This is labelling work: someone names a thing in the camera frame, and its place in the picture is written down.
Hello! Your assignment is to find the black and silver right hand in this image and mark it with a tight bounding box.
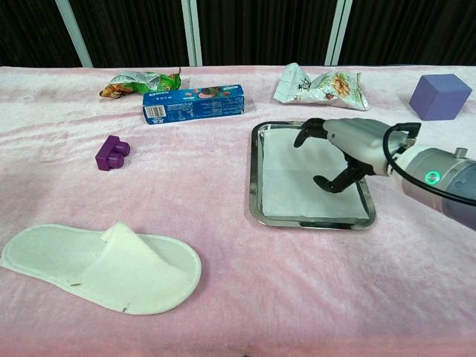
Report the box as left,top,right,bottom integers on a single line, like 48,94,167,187
293,118,408,194

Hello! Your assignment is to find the white paper sheet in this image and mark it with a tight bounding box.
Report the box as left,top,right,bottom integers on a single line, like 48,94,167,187
262,124,369,220

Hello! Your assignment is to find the metal tray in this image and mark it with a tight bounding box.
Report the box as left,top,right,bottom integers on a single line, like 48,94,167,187
248,120,376,231

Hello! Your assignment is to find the white and green snack bag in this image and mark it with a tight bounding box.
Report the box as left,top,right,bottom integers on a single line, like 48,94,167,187
273,62,371,112

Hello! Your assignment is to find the purple foam cube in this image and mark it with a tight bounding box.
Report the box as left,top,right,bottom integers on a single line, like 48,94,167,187
408,73,473,121

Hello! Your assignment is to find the blue Oreo cookie box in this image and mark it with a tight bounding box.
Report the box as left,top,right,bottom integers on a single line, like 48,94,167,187
142,83,246,126

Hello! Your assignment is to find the pink plush table cloth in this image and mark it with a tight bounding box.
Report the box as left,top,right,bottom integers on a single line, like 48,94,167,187
0,63,476,357

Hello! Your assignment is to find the crumpled green snack bag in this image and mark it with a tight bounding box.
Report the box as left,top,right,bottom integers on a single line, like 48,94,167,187
98,67,190,100

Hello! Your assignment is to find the purple toy building block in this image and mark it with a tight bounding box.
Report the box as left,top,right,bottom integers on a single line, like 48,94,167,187
94,135,132,172

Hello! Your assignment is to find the white disposable slipper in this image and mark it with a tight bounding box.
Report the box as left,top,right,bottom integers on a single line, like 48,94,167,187
0,221,203,315

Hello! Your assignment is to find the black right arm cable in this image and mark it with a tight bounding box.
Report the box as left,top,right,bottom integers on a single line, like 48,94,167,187
382,122,476,206

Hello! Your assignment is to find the white partition post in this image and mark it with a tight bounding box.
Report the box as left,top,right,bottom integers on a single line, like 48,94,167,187
181,0,204,67
324,0,353,66
55,0,94,68

